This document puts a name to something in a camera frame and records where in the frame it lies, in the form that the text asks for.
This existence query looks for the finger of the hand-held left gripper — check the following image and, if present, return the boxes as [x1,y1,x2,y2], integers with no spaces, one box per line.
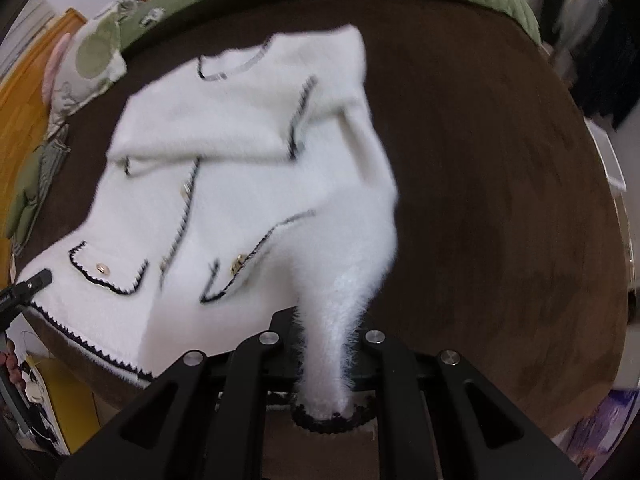
[0,268,54,322]

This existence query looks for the yellow storage box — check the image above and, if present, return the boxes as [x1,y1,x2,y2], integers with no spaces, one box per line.
[30,355,101,456]

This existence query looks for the white pillow green heart print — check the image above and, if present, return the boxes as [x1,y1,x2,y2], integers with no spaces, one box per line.
[47,0,128,128]

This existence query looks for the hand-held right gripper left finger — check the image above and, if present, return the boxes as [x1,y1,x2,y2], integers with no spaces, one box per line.
[55,310,302,480]

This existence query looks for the white foam box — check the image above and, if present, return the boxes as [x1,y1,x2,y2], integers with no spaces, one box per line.
[587,120,628,193]

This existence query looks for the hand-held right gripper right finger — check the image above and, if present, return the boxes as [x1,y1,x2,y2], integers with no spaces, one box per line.
[350,320,584,480]

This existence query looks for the folded green garment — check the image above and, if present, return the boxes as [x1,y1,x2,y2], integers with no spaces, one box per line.
[5,147,51,241]

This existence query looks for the pink plush pillow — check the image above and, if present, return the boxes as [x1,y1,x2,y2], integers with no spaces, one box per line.
[40,32,71,108]

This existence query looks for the wooden headboard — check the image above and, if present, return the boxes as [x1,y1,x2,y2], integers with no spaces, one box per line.
[0,7,88,241]

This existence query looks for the white fuzzy cardigan black trim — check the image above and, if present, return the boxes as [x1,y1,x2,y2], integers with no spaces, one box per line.
[20,24,401,436]

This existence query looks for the row of hanging clothes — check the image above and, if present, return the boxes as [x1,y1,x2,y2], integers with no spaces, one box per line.
[540,0,640,131]

